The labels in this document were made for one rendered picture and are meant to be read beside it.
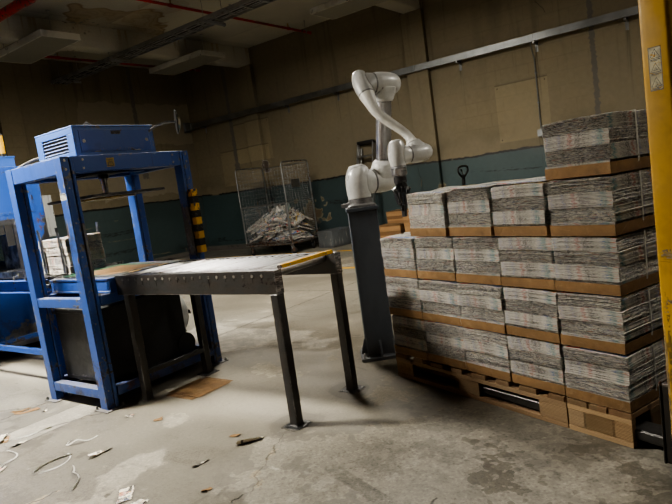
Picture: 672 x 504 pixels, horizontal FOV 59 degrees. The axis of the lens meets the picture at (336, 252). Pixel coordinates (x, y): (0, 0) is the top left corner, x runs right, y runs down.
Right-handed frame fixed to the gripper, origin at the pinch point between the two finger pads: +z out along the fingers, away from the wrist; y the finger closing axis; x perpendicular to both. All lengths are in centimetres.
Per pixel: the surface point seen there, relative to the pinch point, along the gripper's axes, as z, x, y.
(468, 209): -1, -69, -18
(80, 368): 75, 144, -169
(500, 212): 1, -89, -19
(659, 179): -9, -170, -38
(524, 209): 0, -102, -18
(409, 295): 45, -19, -19
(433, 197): -8, -48, -20
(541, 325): 51, -105, -19
